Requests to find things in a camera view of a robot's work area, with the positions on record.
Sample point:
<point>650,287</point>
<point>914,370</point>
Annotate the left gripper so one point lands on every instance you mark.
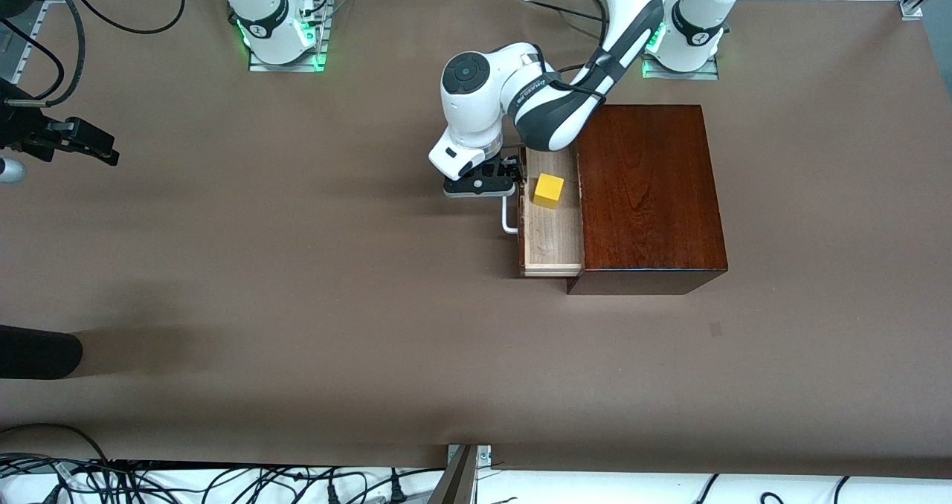
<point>512,168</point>

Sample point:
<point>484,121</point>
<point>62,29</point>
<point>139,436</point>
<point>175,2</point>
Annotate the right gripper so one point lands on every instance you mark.
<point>22,128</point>

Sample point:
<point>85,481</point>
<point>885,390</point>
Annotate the yellow block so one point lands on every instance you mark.
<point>549,190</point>

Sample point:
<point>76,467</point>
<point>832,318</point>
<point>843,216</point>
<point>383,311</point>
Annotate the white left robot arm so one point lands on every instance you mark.
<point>476,117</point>

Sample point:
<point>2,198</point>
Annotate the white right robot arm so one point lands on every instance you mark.
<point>256,2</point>

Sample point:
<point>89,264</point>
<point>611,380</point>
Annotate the dark brown wooden cabinet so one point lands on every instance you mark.
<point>654,207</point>

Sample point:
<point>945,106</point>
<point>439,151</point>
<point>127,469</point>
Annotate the brown paper table cover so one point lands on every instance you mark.
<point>372,325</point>

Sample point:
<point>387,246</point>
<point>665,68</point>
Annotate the black rounded cylinder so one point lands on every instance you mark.
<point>37,351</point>

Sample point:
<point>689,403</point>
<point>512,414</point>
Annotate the dark diagonal metal beam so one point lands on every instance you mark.
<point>455,482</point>

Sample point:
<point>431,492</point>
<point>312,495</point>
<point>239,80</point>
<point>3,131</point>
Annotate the black plug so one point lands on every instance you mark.
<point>398,493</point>
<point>333,495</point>

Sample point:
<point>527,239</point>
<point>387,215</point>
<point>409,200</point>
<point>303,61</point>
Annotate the perforated aluminium rail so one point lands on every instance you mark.
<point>30,32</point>

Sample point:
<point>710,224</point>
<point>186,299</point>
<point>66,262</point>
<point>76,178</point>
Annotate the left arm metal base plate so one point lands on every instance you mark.
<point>680,75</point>

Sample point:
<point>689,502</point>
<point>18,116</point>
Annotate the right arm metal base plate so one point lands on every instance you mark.
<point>286,68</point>

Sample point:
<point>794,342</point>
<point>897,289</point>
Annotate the silver metal bracket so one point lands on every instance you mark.
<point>483,456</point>

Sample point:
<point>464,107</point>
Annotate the small aluminium corner bracket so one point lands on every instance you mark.
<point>911,7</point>

